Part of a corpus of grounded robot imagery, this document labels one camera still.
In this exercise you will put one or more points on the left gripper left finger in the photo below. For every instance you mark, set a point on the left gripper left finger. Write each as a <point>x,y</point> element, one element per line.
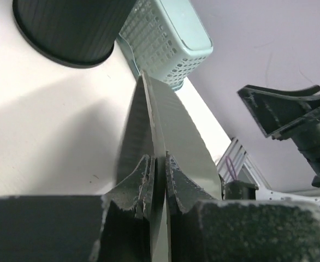
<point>110,227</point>

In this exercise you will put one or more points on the teal perforated plastic basket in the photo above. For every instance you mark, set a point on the teal perforated plastic basket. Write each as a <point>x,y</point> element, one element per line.
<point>166,39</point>

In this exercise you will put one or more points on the aluminium mounting rail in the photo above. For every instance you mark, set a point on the aluminium mounting rail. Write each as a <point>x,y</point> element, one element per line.
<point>237,164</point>

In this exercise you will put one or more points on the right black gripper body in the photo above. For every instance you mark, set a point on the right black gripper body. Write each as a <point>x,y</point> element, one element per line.
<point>305,133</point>

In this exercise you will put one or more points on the large black plastic bucket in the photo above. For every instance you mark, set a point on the large black plastic bucket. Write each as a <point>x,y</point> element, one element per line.
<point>74,33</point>

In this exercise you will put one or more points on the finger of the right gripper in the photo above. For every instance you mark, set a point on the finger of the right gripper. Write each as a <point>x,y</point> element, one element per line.
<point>274,109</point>

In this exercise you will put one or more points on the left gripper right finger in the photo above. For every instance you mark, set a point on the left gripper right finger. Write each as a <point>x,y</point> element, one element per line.
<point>202,228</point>

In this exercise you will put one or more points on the grey plastic tray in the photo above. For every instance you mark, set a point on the grey plastic tray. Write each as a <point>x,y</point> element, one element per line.
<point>163,154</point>

